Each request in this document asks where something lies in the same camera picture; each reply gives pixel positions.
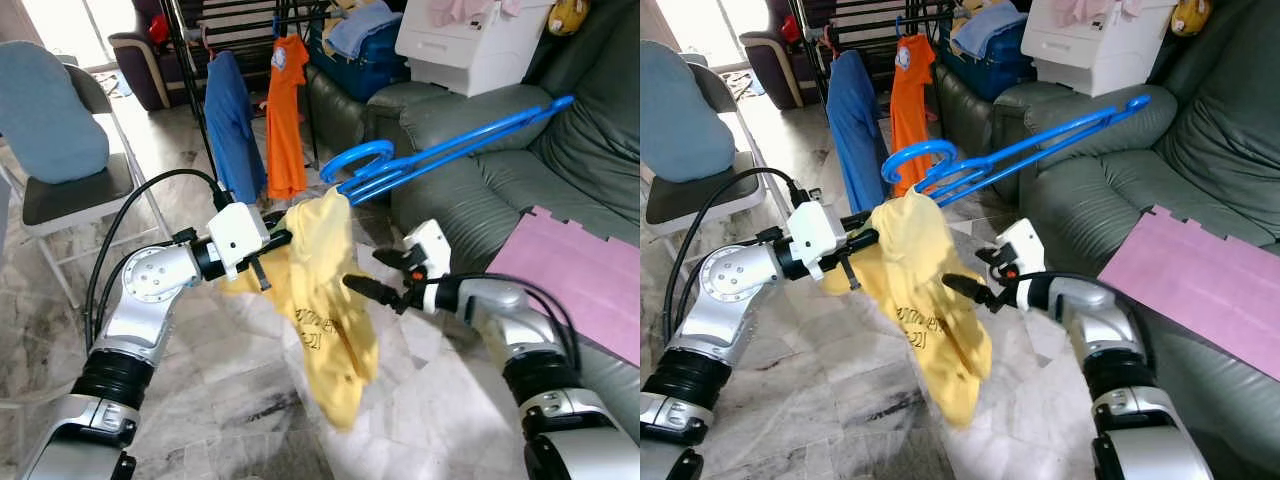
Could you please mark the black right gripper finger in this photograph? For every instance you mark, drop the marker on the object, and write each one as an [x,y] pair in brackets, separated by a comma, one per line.
[988,257]
[970,290]
[375,290]
[388,258]

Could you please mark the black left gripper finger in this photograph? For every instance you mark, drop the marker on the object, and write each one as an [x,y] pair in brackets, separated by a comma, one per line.
[864,240]
[278,240]

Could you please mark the yellow printed shirt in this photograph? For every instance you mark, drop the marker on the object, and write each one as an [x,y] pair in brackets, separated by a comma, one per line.
[320,290]
[920,290]

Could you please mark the blue plastic hanger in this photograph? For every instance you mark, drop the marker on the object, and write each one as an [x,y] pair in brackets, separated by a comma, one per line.
[915,148]
[900,25]
[357,149]
[277,25]

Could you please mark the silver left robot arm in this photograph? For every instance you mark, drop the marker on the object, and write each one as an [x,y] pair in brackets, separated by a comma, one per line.
[730,290]
[140,290]

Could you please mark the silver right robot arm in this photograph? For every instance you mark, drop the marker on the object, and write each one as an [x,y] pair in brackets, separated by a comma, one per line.
[510,330]
[1100,330]

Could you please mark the blue shirt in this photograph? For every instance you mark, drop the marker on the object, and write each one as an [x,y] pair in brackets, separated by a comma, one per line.
[858,120]
[230,120]

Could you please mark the orange shirt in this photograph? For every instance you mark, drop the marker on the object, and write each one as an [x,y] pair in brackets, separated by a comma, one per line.
[912,120]
[287,120]

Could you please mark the white folding chair grey seat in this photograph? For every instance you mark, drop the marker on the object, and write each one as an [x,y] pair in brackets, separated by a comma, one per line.
[700,200]
[80,200]

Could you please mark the pink foam mat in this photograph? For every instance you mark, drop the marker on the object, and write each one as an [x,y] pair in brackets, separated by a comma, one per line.
[1200,285]
[580,280]

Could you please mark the dark purple armchair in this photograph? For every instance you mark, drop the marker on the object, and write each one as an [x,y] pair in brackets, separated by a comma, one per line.
[150,75]
[790,70]

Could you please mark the dark blue bag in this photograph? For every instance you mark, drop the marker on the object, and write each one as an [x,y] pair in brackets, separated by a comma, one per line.
[370,70]
[995,70]

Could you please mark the black metal drying rack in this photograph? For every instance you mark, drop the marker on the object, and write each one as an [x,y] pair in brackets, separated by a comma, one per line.
[184,50]
[807,50]

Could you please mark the large white plastic box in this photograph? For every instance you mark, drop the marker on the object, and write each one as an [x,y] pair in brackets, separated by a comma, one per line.
[470,55]
[1095,55]

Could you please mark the blue grey seat cushion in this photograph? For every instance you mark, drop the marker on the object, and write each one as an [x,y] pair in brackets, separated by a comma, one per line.
[680,110]
[50,110]

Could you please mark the light blue folded cloth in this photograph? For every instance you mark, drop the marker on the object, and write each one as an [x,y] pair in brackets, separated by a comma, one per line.
[990,28]
[365,28]

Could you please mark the green leather sofa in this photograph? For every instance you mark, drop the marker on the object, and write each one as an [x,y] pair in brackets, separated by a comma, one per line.
[600,130]
[1230,130]

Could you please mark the pink cloth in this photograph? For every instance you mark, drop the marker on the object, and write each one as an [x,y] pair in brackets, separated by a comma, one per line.
[470,10]
[1095,10]

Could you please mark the yellow round plush toy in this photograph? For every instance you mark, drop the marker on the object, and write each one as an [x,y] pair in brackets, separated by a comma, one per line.
[568,15]
[1193,15]

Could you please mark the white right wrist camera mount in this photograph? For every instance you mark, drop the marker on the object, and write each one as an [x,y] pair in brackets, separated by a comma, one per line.
[1020,248]
[430,248]

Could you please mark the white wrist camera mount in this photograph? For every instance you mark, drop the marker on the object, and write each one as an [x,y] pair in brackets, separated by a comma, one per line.
[430,248]
[815,235]
[238,235]
[1020,248]

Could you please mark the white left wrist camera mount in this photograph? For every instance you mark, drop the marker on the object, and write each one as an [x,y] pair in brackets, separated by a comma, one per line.
[815,235]
[238,235]

